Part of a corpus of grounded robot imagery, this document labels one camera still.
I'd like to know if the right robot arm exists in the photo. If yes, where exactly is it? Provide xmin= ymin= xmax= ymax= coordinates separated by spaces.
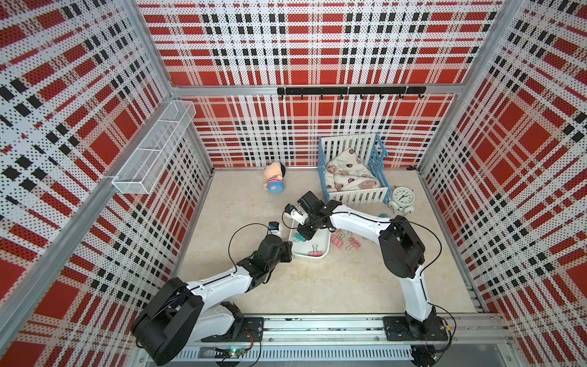
xmin=284 ymin=191 xmax=437 ymax=333

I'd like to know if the pink binder clip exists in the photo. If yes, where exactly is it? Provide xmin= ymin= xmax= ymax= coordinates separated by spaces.
xmin=345 ymin=236 xmax=362 ymax=251
xmin=308 ymin=245 xmax=323 ymax=257
xmin=330 ymin=232 xmax=345 ymax=249

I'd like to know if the white alarm clock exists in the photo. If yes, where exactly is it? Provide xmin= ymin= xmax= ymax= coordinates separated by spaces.
xmin=388 ymin=187 xmax=416 ymax=216

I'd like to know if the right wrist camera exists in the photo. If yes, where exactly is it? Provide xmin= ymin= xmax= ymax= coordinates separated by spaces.
xmin=284 ymin=203 xmax=308 ymax=224

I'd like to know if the white wire mesh shelf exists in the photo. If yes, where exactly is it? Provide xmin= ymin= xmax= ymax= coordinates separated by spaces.
xmin=113 ymin=100 xmax=196 ymax=195

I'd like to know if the black hook rail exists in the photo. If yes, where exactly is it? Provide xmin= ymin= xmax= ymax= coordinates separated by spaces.
xmin=277 ymin=87 xmax=426 ymax=97

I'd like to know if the white plastic storage box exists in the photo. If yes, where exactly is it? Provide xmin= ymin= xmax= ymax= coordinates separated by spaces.
xmin=288 ymin=220 xmax=331 ymax=261

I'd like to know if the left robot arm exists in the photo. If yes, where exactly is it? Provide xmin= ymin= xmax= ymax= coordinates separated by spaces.
xmin=131 ymin=234 xmax=292 ymax=366

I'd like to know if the patterned baby blanket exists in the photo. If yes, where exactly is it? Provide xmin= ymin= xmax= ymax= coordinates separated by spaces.
xmin=325 ymin=148 xmax=381 ymax=192

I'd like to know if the blue white toy crib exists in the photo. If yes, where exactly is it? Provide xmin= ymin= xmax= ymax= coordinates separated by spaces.
xmin=318 ymin=133 xmax=391 ymax=206

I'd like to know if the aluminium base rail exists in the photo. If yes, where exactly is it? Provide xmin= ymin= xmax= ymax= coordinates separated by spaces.
xmin=168 ymin=313 xmax=524 ymax=366

